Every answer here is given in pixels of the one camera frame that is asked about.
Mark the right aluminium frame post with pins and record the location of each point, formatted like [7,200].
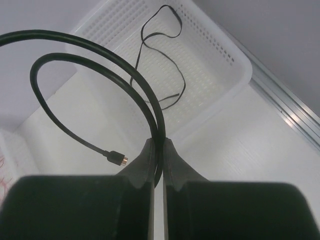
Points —
[290,107]

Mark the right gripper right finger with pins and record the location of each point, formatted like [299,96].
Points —
[196,208]

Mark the right white plastic basket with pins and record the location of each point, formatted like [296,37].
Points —
[192,66]

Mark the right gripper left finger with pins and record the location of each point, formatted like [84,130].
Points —
[83,207]

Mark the black cable gold plug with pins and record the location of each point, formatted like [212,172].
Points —
[153,113]

